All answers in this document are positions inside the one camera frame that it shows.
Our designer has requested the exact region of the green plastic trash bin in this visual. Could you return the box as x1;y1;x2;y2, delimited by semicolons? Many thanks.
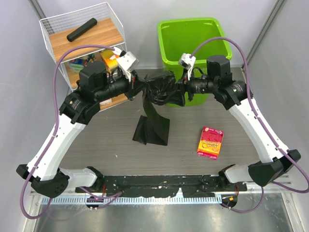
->
157;17;233;108

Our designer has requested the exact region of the black trash bag roll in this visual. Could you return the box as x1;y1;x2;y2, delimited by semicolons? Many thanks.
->
67;18;98;42

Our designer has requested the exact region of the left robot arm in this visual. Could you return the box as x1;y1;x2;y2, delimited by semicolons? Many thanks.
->
16;57;143;198

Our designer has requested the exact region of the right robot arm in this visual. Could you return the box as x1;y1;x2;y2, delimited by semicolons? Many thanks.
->
179;53;301;191

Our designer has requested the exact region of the white red small box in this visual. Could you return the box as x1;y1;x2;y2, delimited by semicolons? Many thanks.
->
99;98;112;110

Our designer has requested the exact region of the yellow orange sponge pack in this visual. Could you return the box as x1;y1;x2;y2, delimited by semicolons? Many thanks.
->
100;50;119;71

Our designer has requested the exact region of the blue green sponge pack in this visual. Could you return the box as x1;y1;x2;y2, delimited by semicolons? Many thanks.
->
69;58;88;72

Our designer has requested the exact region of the pink orange sponge package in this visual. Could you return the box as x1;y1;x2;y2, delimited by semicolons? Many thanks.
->
197;126;224;160

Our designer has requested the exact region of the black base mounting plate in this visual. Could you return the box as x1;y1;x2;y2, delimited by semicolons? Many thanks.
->
75;174;248;198

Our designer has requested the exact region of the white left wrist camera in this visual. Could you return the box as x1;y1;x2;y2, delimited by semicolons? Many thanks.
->
113;47;139;82

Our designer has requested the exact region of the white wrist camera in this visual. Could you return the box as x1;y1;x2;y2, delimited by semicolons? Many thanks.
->
113;47;139;82
178;53;196;81

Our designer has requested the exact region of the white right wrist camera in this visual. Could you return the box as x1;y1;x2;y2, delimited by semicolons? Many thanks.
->
178;53;196;81

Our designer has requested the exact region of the white wire shelf rack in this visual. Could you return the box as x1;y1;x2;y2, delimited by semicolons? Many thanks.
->
39;2;135;109

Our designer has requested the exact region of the grey slotted cable duct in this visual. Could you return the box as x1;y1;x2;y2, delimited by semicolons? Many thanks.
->
51;194;222;205

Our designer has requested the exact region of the aluminium frame rail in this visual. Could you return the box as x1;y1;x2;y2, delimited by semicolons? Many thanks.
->
30;175;78;195

